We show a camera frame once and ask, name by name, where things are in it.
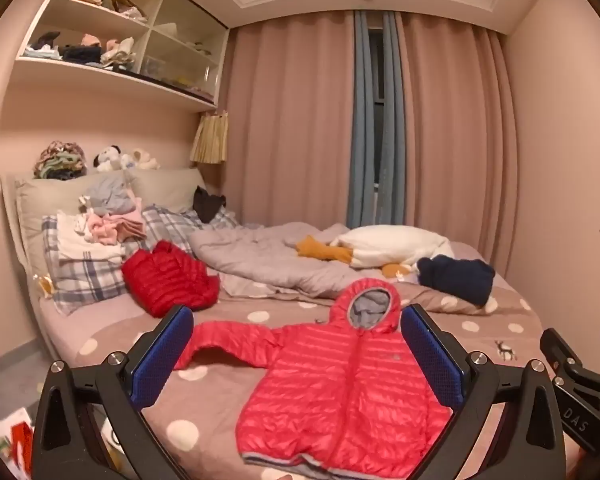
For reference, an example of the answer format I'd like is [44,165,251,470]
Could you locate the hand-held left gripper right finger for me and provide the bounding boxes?
[400,304,567,480]

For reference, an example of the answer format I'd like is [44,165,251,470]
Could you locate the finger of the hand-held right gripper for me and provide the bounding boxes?
[540,327,600,457]

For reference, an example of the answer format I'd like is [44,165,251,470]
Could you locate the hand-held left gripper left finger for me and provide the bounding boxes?
[31,304,216,480]

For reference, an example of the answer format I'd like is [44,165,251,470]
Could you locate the pink-red hooded puffer jacket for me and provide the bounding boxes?
[174,278,453,479]

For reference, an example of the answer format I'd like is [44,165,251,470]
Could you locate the dark and pale clothes pile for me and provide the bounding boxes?
[22,31,136,73]

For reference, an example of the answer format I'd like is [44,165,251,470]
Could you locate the bed with dotted sheet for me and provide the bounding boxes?
[0,167,581,480]

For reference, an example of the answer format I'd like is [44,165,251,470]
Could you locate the red folded puffer jacket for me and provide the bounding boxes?
[121,240,221,318]

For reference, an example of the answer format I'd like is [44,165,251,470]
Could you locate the navy garment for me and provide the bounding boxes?
[416,255,496,307]

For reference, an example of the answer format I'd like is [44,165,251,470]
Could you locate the white goose plush toy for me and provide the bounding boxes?
[295,225,456,281]

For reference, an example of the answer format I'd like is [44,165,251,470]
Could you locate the grey quilt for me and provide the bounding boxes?
[187,222,533,316]

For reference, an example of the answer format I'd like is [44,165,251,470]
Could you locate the white garment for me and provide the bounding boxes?
[56,211,127,262]

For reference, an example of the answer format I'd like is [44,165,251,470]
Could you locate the black cloth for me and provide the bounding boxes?
[192,186,227,223]

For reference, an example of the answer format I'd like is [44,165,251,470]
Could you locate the beige pillow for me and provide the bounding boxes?
[130,167,208,213]
[15,175,106,261]

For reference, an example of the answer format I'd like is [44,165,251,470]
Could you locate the blue-grey garment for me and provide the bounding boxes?
[82,175,142,216]

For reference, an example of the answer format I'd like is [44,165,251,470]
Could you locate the red and white packet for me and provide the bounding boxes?
[0,407,36,478]

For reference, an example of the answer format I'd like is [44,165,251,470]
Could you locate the camouflage cloth bundle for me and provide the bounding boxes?
[33,141,87,180]

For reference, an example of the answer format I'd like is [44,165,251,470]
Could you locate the pink curtain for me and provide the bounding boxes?
[220,10,361,228]
[395,12,520,267]

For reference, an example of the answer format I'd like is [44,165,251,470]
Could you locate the blue curtain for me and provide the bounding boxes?
[346,10,407,231]

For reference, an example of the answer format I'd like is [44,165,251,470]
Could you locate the window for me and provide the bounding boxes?
[367,27,387,196]

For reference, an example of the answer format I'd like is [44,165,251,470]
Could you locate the beige cloth items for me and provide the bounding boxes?
[57,0,148,23]

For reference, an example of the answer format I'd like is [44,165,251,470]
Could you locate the white wall shelf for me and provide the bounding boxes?
[15,0,231,113]

